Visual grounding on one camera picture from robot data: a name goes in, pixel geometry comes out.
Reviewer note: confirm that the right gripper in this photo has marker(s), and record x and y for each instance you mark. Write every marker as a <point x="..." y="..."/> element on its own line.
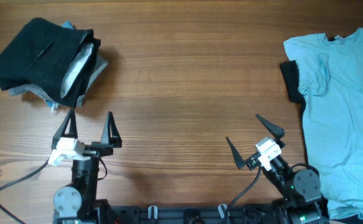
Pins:
<point x="238" y="159"/>

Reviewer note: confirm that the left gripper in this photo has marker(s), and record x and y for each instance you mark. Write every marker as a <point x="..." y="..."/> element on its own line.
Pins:
<point x="106" y="147"/>

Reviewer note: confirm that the black shorts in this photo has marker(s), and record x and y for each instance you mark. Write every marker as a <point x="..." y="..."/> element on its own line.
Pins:
<point x="42" y="53"/>

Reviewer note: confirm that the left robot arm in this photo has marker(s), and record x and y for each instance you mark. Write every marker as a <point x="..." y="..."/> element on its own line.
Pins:
<point x="77" y="201"/>

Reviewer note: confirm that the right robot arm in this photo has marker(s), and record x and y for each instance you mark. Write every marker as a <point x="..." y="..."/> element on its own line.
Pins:
<point x="299" y="185"/>

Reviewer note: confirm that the folded grey trousers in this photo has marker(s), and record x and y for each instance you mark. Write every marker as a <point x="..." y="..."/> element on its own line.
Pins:
<point x="101" y="63"/>

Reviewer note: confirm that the black garment under t-shirt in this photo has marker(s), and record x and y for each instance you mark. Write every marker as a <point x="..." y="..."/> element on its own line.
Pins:
<point x="290" y="73"/>

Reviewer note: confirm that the light blue t-shirt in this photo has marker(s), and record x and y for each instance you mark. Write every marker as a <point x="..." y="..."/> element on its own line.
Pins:
<point x="330" y="79"/>

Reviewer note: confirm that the folded blue garment under trousers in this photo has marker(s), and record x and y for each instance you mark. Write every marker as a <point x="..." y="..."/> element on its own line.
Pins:
<point x="67" y="24"/>

